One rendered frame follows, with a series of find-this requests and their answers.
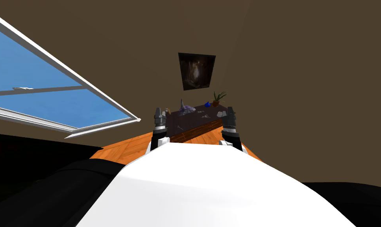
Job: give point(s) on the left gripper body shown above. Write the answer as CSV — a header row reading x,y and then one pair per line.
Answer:
x,y
160,121

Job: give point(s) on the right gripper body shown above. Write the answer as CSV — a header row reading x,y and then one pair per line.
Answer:
x,y
229,119

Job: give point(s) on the potted green plant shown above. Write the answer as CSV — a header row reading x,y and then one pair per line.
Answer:
x,y
217,100

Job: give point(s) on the blue vase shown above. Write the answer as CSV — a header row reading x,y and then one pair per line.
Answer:
x,y
207,104

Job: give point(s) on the purple crystal ornament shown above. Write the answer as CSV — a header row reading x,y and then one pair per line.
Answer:
x,y
186,109

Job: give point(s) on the dark wooden table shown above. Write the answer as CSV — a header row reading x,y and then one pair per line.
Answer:
x,y
193,123

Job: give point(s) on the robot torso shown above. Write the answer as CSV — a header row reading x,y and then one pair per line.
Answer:
x,y
209,189

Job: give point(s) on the white framed window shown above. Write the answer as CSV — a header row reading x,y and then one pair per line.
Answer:
x,y
52,94

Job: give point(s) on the dark framed wall picture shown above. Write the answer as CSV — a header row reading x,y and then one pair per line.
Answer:
x,y
196,72

